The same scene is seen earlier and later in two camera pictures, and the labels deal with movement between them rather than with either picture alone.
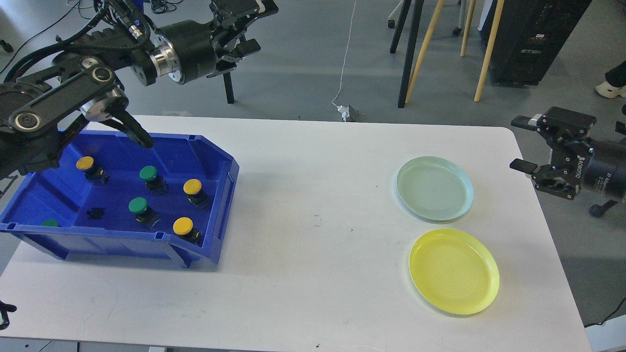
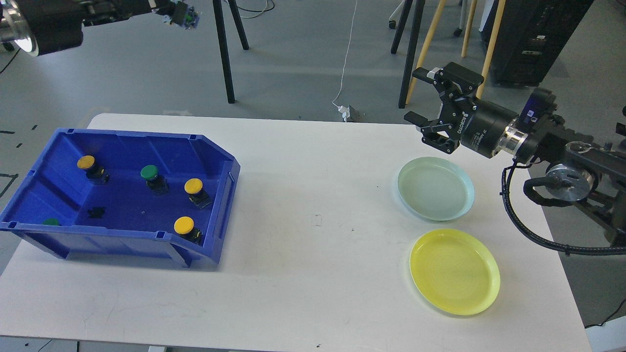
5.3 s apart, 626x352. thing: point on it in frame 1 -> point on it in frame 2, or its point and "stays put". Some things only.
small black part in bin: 96,213 stays put
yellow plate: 455,270 stays put
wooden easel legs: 466,30 stays put
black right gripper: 566,133 -> 466,120
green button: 143,214 -> 191,18
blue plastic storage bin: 111,199 stays put
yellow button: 97,176 stays put
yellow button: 192,188 stays put
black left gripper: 202,47 -> 57,25
